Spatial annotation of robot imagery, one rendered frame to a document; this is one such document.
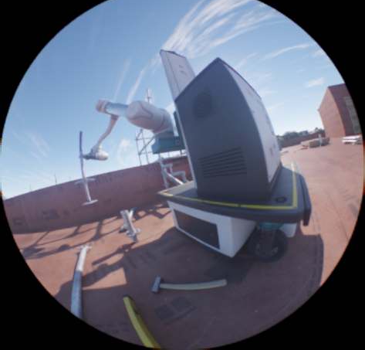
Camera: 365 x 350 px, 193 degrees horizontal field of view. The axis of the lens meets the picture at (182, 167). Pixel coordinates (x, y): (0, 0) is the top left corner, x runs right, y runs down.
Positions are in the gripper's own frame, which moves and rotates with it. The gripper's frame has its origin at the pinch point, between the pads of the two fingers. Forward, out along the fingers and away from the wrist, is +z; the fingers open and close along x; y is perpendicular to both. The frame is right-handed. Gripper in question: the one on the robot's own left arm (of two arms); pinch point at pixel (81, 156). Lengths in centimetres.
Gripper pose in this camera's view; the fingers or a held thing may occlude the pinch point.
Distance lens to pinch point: 129.0
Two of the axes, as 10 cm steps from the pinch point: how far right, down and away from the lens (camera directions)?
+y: 2.4, 9.7, 0.0
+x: -9.4, 2.3, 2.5
